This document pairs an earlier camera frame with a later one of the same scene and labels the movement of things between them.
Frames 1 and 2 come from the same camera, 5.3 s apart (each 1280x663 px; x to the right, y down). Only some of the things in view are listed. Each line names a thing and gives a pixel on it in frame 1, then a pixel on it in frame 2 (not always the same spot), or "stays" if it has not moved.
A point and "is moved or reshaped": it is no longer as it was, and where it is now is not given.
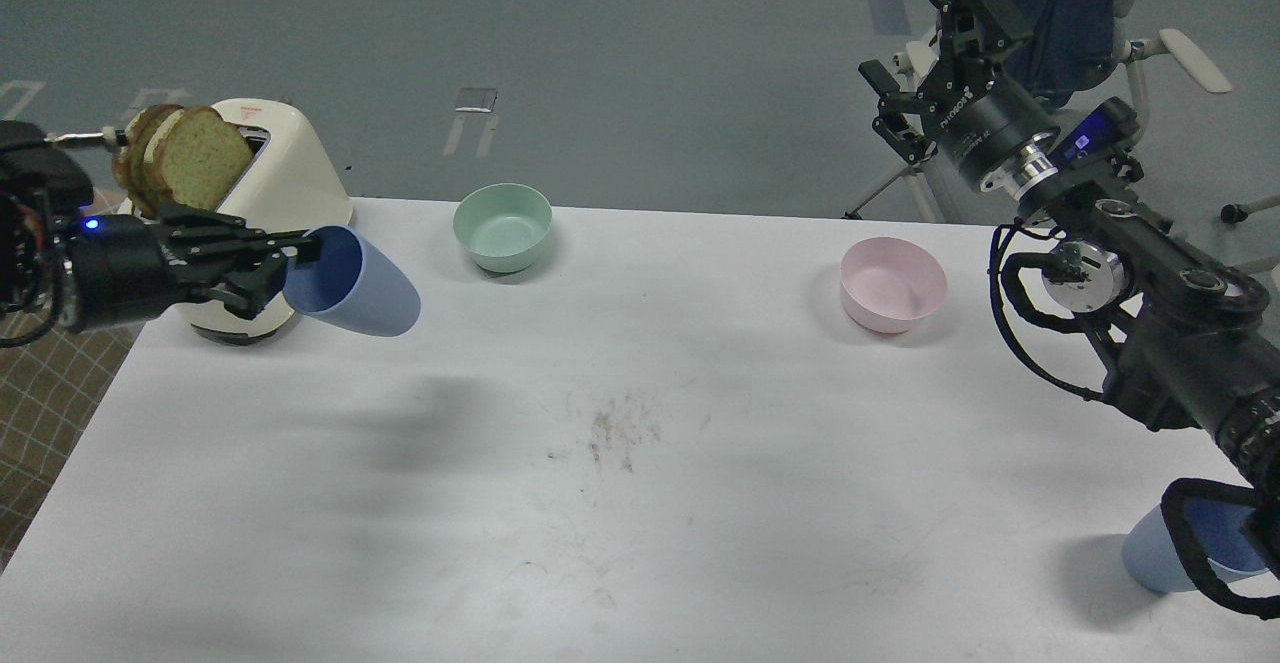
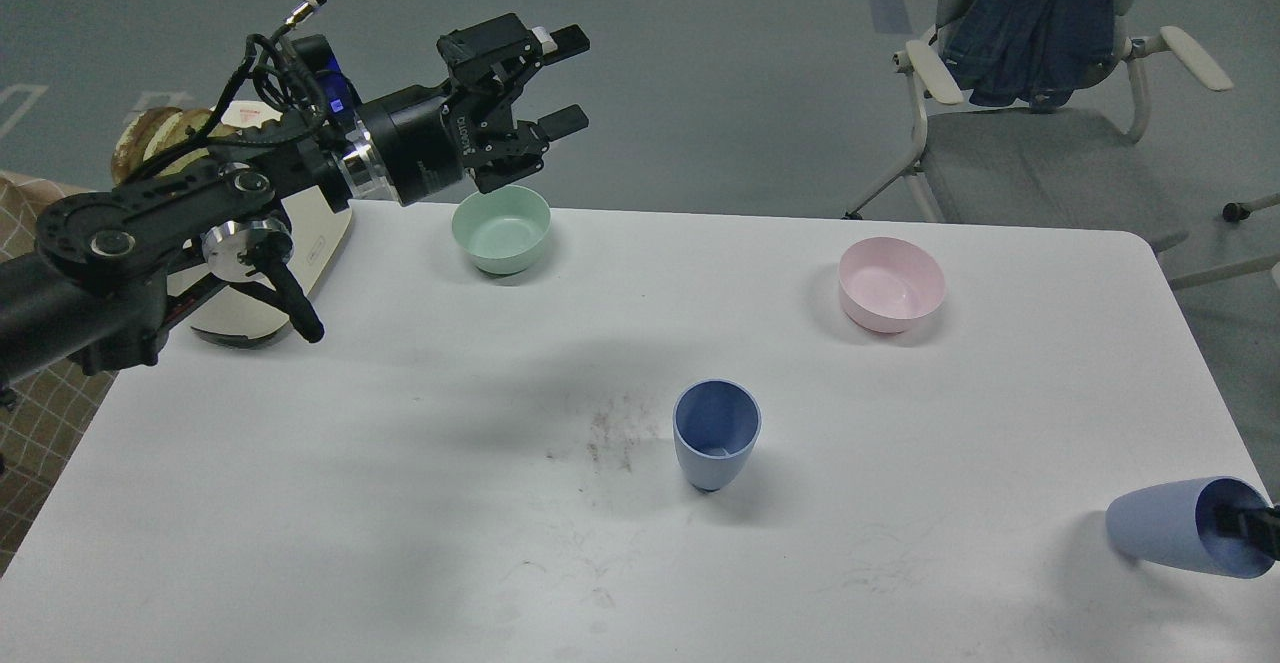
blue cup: x=344 y=283 to x=717 y=424
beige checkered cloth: x=48 y=386 stays
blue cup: x=1151 y=556 is moved or reshaped
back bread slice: x=129 y=159 stays
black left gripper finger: x=207 y=224 to x=506 y=48
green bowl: x=503 y=226 stays
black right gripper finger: x=975 y=8 to x=1259 y=525
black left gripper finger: x=249 y=292 to x=527 y=153
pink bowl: x=886 y=283 stays
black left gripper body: x=120 y=267 to x=471 y=126
